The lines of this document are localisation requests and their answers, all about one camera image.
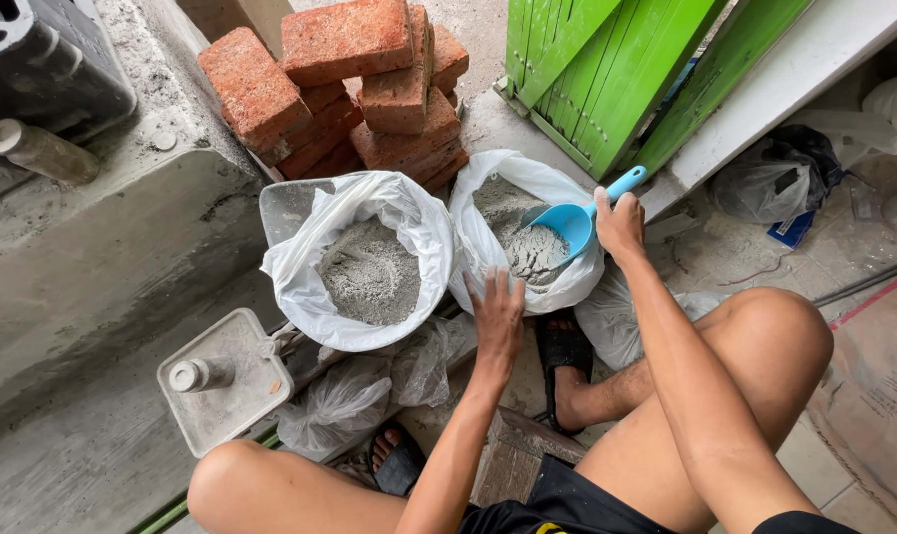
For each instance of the white door frame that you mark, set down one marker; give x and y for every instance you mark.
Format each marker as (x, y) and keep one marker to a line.
(775, 96)

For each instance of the pile of red bricks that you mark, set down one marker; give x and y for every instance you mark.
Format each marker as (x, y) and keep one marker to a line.
(345, 81)

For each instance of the person's leg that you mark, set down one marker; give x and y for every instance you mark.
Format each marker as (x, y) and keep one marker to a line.
(752, 371)
(285, 493)

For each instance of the person's left leg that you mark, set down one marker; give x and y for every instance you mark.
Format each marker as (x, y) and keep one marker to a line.
(285, 493)

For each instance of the white plastic bag of powder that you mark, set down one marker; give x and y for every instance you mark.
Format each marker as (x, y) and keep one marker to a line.
(485, 215)

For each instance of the black shorts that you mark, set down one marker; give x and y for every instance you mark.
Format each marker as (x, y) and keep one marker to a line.
(567, 508)

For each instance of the green wooden door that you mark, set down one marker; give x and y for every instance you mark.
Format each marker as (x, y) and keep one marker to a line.
(604, 74)

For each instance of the blue packet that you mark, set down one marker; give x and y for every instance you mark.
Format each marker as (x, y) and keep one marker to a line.
(791, 228)

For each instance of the dusty grey bottle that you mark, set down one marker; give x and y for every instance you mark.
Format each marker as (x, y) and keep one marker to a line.
(42, 152)

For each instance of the black plastic crate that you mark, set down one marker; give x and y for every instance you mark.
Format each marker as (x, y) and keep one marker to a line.
(44, 67)

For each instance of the dusty cylinder weight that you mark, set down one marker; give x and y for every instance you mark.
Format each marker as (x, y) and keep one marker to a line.
(200, 374)

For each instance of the wooden stool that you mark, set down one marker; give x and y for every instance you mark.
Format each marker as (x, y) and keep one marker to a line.
(519, 454)

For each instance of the dusty grey scale tray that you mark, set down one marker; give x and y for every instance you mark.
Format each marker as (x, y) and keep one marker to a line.
(285, 208)

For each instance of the green pipe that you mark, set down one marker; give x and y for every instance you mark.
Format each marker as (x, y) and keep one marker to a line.
(170, 512)

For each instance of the grey thin rod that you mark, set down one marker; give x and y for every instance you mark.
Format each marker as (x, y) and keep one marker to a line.
(867, 282)

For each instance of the black sandal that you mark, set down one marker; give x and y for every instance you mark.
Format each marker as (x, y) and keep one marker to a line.
(398, 461)
(562, 352)

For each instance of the dusty white square plate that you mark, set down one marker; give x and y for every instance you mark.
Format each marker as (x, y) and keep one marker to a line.
(230, 408)

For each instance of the heap of clear plastic bags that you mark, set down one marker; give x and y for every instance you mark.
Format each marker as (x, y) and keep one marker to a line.
(875, 126)

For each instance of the blue plastic scoop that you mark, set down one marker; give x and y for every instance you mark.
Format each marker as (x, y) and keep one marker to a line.
(571, 219)

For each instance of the person's right leg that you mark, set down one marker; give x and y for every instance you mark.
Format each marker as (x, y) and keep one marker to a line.
(752, 371)

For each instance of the black plastic bag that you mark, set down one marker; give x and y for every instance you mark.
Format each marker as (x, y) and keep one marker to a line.
(786, 174)

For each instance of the person's left hand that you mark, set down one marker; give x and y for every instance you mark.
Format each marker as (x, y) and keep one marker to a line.
(499, 326)

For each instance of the grey cement powder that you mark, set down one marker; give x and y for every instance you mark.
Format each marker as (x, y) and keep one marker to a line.
(371, 274)
(523, 237)

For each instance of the white bag with scale tray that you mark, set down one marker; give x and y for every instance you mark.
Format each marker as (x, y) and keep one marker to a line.
(374, 245)

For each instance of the clear plastic bag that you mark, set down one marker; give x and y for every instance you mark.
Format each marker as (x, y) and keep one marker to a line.
(341, 404)
(430, 360)

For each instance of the brown paper cement sack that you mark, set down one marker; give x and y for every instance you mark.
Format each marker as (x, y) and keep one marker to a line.
(875, 400)

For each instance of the white filled plastic bag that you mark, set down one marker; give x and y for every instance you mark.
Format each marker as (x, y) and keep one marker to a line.
(615, 323)

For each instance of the person's right hand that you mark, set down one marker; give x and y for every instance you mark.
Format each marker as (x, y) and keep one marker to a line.
(620, 226)

